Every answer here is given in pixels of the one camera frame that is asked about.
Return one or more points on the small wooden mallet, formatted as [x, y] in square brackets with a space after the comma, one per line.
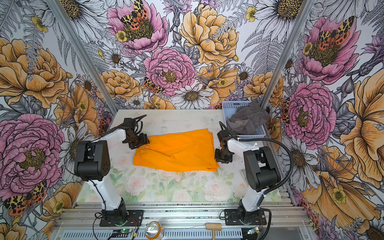
[213, 227]

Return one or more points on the aluminium front rail frame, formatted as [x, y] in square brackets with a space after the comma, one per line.
[182, 221]

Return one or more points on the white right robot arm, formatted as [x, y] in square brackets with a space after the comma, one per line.
[261, 173]

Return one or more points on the aluminium frame corner post left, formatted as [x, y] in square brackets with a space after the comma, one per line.
[63, 19]

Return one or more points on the light blue perforated laundry basket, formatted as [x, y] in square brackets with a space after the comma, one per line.
[229, 108]

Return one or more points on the grey crumpled garment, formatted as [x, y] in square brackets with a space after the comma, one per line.
[248, 120]

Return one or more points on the aluminium frame corner post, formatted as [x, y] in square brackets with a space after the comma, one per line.
[63, 19]
[290, 43]

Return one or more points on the aluminium frame corner post right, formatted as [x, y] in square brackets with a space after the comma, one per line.
[290, 43]

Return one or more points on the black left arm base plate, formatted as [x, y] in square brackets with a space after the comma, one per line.
[117, 218]

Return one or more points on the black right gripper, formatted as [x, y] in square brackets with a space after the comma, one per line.
[217, 158]

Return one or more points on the orange drawstring shorts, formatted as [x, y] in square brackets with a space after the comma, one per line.
[179, 152]

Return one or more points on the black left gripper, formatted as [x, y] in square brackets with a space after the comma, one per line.
[144, 140]

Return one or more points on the orange rimmed tape roll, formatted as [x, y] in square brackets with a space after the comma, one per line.
[154, 231]

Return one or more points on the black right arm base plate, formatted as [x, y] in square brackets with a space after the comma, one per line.
[234, 216]

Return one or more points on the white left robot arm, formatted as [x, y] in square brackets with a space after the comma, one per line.
[93, 163]

